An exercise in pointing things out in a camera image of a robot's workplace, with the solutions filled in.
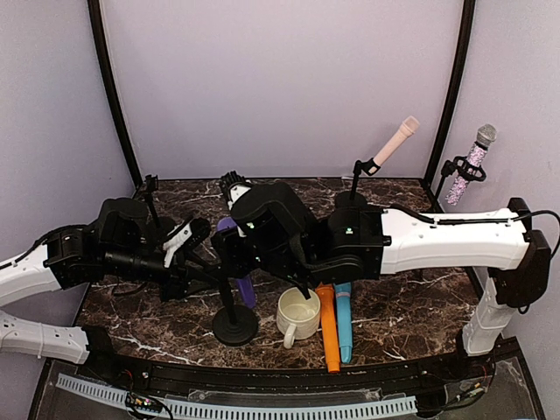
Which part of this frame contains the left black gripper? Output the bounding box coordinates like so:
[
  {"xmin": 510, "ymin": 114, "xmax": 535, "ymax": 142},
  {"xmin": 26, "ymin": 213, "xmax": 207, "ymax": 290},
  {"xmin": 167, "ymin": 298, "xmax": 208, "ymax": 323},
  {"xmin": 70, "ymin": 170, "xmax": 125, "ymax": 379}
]
[{"xmin": 101, "ymin": 245, "xmax": 219, "ymax": 303}]

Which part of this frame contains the purple toy microphone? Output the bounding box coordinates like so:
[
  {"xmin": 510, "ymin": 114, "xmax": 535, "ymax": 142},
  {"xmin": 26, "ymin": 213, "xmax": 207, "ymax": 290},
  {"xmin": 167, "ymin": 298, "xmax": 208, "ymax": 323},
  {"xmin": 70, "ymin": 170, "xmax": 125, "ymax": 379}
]
[{"xmin": 217, "ymin": 217, "xmax": 256, "ymax": 309}]

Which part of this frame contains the black stand of blue microphone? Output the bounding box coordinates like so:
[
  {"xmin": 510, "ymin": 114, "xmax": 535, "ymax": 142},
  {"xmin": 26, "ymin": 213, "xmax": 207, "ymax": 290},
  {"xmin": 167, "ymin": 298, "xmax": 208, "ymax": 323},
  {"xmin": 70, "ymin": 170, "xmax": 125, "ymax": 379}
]
[{"xmin": 143, "ymin": 174, "xmax": 175, "ymax": 238}]

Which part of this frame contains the black stand of purple microphone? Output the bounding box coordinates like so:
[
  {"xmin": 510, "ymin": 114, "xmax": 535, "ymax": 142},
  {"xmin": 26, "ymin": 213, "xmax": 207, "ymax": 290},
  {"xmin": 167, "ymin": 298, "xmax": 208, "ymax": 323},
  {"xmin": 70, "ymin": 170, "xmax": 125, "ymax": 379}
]
[{"xmin": 194, "ymin": 272, "xmax": 259, "ymax": 347}]

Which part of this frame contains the orange toy microphone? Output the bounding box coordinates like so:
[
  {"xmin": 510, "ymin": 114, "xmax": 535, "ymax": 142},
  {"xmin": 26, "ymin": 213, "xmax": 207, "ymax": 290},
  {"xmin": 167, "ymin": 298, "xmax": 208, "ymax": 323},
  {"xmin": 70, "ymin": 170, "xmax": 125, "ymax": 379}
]
[{"xmin": 315, "ymin": 284, "xmax": 340, "ymax": 374}]

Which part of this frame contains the blue toy microphone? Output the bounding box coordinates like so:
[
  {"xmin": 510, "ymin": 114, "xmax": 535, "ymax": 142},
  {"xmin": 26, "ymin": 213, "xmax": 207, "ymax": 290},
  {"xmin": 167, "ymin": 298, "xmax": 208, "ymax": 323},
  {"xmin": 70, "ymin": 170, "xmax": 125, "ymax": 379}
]
[{"xmin": 334, "ymin": 283, "xmax": 354, "ymax": 364}]

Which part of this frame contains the black stand of pink microphone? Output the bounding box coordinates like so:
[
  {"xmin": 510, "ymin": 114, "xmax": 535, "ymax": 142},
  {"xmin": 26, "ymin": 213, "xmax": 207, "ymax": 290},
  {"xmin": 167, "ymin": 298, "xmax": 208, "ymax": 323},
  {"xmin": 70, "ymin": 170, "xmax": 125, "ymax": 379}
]
[{"xmin": 334, "ymin": 158, "xmax": 381, "ymax": 208}]

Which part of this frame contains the pink toy microphone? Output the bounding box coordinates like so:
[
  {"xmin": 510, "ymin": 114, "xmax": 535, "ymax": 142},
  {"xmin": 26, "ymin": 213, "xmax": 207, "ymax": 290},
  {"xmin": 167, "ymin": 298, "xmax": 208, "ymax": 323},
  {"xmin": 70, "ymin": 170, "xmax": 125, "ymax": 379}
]
[{"xmin": 373, "ymin": 115, "xmax": 420, "ymax": 167}]

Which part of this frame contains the black tripod microphone stand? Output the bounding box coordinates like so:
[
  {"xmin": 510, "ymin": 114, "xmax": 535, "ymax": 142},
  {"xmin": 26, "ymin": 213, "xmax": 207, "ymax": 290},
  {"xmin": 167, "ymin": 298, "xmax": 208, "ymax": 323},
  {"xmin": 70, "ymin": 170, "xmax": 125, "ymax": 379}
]
[{"xmin": 417, "ymin": 155, "xmax": 487, "ymax": 282}]

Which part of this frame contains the silver glitter microphone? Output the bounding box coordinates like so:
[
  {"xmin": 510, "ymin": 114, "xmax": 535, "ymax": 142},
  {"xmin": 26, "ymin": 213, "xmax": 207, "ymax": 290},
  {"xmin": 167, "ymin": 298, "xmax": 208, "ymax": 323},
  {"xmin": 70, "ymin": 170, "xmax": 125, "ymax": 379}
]
[{"xmin": 445, "ymin": 123, "xmax": 497, "ymax": 206}]

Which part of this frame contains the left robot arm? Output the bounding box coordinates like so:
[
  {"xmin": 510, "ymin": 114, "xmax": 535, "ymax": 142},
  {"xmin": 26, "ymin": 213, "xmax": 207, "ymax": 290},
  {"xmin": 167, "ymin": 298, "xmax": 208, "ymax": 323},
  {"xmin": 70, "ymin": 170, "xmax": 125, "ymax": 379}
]
[{"xmin": 1, "ymin": 198, "xmax": 218, "ymax": 382}]

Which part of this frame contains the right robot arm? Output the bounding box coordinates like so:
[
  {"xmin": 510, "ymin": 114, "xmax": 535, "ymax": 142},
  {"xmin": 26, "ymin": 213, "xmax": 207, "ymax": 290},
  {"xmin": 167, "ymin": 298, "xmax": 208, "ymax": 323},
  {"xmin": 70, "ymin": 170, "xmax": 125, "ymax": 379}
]
[{"xmin": 212, "ymin": 173, "xmax": 553, "ymax": 380}]

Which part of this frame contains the white ceramic mug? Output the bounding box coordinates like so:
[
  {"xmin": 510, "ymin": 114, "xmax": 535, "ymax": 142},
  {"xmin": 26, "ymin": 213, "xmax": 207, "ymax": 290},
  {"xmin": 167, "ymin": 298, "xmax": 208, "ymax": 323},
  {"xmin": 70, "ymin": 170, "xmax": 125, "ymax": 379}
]
[{"xmin": 276, "ymin": 288, "xmax": 321, "ymax": 349}]

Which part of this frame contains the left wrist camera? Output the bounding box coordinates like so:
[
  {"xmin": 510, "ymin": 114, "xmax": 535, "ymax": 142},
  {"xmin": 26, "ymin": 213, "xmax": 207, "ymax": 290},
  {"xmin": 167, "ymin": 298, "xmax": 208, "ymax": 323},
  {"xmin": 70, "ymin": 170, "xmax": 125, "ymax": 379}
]
[{"xmin": 162, "ymin": 217, "xmax": 211, "ymax": 269}]

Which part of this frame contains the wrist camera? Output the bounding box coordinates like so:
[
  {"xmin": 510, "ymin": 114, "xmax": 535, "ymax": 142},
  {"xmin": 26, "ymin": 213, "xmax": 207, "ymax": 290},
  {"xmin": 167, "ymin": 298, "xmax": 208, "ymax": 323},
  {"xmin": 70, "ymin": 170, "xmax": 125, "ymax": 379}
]
[
  {"xmin": 219, "ymin": 171, "xmax": 253, "ymax": 210},
  {"xmin": 162, "ymin": 217, "xmax": 211, "ymax": 269}
]

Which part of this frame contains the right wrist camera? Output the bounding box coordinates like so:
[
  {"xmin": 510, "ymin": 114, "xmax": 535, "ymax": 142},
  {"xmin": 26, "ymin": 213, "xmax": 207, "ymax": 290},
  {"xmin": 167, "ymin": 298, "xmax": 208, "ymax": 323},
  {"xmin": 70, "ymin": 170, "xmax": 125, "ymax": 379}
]
[{"xmin": 219, "ymin": 171, "xmax": 253, "ymax": 210}]

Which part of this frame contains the white cable duct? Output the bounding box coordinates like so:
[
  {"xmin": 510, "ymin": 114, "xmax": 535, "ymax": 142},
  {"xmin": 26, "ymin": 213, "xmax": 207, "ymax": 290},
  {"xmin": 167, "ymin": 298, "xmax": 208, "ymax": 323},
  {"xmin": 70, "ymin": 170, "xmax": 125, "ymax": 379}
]
[{"xmin": 55, "ymin": 374, "xmax": 417, "ymax": 419}]

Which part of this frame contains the black front rail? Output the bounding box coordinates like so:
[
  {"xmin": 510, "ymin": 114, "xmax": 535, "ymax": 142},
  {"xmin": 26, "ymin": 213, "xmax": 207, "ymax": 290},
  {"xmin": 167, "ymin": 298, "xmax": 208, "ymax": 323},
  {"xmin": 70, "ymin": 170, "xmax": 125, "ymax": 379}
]
[{"xmin": 78, "ymin": 353, "xmax": 496, "ymax": 396}]

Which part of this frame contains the left black frame post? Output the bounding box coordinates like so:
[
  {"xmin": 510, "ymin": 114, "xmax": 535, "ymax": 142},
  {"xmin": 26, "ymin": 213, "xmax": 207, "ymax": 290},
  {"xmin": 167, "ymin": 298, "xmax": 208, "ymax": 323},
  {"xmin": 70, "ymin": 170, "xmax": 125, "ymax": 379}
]
[{"xmin": 87, "ymin": 0, "xmax": 143, "ymax": 188}]

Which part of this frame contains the black frame post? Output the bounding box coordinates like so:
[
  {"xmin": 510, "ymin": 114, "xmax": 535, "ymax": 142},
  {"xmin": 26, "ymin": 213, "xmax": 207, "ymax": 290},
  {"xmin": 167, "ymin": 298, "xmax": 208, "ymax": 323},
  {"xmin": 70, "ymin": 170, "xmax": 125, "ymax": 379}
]
[
  {"xmin": 423, "ymin": 0, "xmax": 476, "ymax": 188},
  {"xmin": 87, "ymin": 0, "xmax": 143, "ymax": 188}
]

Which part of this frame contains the right black frame post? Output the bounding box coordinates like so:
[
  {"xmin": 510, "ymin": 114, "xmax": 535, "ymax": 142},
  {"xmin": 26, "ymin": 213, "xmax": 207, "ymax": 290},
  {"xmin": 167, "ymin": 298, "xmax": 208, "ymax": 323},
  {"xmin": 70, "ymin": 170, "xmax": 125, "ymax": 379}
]
[{"xmin": 423, "ymin": 0, "xmax": 476, "ymax": 188}]

